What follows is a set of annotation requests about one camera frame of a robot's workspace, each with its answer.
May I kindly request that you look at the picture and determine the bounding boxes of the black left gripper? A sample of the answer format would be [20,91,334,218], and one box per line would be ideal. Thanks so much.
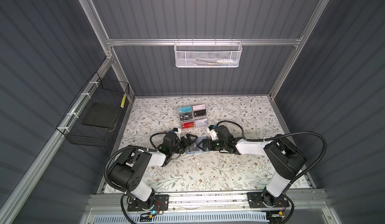
[170,134,197,156]

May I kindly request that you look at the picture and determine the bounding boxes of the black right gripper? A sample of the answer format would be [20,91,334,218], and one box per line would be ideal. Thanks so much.
[197,139,226,151]

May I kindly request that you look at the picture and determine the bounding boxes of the blue leather card wallet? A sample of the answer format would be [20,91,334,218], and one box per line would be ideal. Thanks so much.
[185,137,210,154]

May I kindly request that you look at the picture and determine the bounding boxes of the clear acrylic card display stand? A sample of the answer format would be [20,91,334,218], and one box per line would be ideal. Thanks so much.
[177,105,208,125]

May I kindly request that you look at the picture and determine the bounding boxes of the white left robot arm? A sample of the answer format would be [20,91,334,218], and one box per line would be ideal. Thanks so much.
[103,128,198,205]

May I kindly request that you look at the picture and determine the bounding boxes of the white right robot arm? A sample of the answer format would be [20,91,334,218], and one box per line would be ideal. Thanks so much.
[197,125,307,200]

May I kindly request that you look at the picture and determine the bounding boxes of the red VIP card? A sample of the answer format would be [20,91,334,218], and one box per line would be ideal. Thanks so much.
[181,121,195,129]

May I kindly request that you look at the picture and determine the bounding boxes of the white diamond VIP card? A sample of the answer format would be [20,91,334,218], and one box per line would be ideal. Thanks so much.
[195,118,209,128]

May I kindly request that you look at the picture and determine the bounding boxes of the black silver VIP card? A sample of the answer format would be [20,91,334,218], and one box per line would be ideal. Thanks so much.
[179,112,194,121]

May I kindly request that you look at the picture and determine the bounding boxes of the black gold-line VIP card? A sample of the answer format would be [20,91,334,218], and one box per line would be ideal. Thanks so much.
[194,109,207,118]

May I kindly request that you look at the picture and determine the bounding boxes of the teal VIP card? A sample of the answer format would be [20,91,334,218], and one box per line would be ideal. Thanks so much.
[178,106,193,113]

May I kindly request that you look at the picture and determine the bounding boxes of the pink VIP card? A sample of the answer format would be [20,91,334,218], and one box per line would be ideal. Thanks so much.
[192,104,206,112]

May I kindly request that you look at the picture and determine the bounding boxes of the yellow marker pen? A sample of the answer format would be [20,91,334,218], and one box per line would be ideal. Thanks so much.
[120,94,127,109]

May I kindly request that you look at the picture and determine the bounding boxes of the pens in white basket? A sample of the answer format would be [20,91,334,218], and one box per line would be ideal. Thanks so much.
[195,58,239,67]

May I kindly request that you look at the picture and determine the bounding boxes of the black pad in basket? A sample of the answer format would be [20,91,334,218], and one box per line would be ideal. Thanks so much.
[82,103,120,128]

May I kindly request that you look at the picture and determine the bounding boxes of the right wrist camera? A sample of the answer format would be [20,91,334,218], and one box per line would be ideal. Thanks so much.
[207,125,219,141]

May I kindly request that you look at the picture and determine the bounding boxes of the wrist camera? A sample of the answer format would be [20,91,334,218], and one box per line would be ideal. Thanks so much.
[171,128,181,139]
[207,125,219,141]

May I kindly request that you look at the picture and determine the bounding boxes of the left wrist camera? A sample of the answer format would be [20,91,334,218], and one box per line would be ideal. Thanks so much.
[171,128,181,139]

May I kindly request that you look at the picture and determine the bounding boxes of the black corrugated left cable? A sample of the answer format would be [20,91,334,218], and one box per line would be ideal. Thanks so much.
[103,131,167,193]

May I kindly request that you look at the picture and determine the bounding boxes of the black corrugated cable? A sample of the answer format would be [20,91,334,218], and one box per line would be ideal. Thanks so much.
[103,131,167,193]
[216,120,327,184]

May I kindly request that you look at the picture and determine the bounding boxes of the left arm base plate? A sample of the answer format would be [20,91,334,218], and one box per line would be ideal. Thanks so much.
[126,194,169,212]

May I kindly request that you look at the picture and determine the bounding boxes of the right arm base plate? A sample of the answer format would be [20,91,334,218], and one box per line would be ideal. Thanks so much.
[247,191,290,209]

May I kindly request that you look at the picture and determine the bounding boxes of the white wire mesh basket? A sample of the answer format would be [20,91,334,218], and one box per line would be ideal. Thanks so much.
[173,41,243,68]

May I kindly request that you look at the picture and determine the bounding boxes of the black wire wall basket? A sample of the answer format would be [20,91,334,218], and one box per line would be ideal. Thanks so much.
[57,74,130,147]

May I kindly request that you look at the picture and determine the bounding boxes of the black corrugated right cable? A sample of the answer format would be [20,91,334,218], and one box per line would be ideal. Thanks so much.
[216,120,327,184]

